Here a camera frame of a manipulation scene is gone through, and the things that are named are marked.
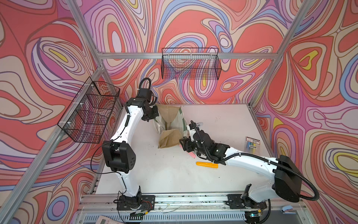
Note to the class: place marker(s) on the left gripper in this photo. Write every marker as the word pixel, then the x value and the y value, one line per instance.
pixel 155 114

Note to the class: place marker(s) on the orange utility knife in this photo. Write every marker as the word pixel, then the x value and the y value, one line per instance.
pixel 207 165

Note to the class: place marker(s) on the pink utility knife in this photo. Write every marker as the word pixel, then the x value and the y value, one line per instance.
pixel 192 154

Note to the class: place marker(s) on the small blue stapler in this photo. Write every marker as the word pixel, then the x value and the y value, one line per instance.
pixel 287 209

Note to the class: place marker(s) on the blade refill package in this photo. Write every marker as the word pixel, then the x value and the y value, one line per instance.
pixel 252 145

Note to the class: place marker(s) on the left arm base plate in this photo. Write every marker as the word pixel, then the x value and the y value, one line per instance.
pixel 141 203

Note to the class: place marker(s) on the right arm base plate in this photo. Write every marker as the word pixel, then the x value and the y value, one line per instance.
pixel 236 201

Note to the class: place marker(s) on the wire basket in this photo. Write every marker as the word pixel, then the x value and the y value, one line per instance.
pixel 90 110
pixel 190 63

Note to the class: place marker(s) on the left wire basket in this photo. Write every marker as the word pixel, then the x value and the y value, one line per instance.
pixel 90 110

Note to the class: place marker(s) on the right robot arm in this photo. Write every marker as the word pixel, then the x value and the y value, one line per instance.
pixel 281 177

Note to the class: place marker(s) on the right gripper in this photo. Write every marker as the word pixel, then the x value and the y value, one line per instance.
pixel 187 144

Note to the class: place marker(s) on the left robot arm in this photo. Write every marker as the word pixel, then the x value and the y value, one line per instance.
pixel 118 153

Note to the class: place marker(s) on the aluminium front rail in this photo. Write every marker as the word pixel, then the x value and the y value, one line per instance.
pixel 188 208

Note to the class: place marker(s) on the back wire basket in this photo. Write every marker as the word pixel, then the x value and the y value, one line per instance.
pixel 190 63

